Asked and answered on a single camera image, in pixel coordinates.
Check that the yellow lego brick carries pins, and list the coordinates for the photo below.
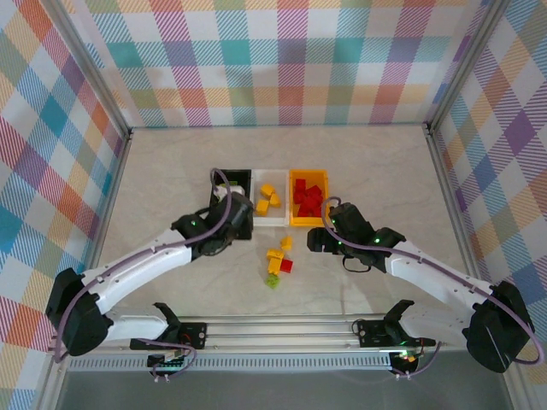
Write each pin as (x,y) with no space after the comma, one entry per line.
(273,267)
(276,200)
(275,255)
(261,208)
(268,190)
(287,243)

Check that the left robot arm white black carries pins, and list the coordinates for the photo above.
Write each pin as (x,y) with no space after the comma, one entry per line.
(137,269)

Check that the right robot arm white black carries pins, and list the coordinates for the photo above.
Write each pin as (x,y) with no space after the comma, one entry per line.
(427,273)

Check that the white plastic bin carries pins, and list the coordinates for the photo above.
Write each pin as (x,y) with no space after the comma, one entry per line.
(270,220)

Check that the black plastic bin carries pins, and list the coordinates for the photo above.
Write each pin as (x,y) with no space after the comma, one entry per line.
(243,177)

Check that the yellow plastic bin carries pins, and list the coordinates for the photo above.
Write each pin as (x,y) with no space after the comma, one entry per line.
(307,222)

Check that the small black controller board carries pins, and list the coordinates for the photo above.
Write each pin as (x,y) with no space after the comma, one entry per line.
(168,362)
(405,358)

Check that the plaid backdrop panel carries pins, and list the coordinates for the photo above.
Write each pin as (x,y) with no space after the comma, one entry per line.
(34,171)
(513,149)
(278,64)

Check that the aluminium side frame rail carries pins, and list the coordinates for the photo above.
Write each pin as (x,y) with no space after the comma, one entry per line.
(107,213)
(453,192)

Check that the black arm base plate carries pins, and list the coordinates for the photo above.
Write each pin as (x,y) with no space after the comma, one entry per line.
(194,335)
(372,333)

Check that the wide aluminium base rail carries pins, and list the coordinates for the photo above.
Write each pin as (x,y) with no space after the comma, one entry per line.
(278,333)

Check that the aluminium upright frame post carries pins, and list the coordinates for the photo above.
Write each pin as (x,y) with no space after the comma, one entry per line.
(95,64)
(463,64)

